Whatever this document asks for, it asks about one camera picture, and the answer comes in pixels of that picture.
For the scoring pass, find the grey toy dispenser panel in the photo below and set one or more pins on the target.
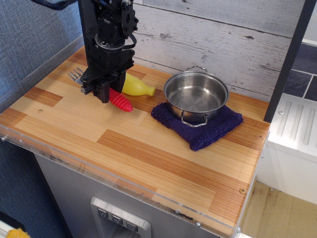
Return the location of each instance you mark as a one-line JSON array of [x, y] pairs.
[[114, 222]]

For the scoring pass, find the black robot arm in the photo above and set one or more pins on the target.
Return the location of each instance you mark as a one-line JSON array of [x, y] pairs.
[[108, 27]]

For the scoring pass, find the yellow black object corner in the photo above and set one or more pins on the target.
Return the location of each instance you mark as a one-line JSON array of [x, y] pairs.
[[17, 233]]

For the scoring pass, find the red handled metal fork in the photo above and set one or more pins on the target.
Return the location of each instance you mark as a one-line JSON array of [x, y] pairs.
[[115, 97]]

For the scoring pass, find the yellow plastic banana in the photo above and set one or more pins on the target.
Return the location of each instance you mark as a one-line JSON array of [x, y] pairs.
[[136, 87]]

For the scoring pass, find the purple folded cloth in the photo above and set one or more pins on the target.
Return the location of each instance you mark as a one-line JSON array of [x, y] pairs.
[[202, 136]]

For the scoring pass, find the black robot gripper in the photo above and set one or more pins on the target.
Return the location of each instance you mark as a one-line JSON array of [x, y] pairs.
[[113, 61]]

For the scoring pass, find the stainless steel pot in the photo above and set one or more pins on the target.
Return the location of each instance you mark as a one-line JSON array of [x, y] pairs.
[[195, 96]]

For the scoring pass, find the right dark wooden post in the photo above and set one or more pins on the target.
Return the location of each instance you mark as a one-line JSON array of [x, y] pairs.
[[295, 44]]

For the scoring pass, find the white toy sink drainer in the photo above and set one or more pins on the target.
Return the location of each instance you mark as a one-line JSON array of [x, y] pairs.
[[294, 124]]

